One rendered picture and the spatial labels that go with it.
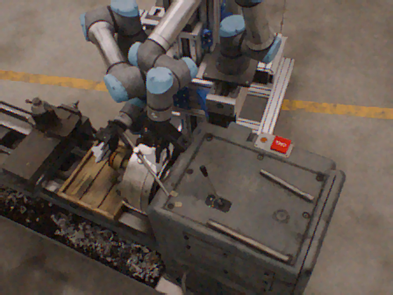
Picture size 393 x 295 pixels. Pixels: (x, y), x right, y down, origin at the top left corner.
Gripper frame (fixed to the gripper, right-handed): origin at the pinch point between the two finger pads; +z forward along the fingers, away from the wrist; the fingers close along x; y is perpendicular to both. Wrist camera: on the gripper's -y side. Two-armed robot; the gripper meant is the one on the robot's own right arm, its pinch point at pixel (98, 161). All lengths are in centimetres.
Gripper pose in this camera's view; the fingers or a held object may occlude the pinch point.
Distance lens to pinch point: 189.8
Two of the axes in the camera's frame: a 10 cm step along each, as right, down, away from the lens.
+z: -4.5, 7.6, -4.8
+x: -0.7, -5.6, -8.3
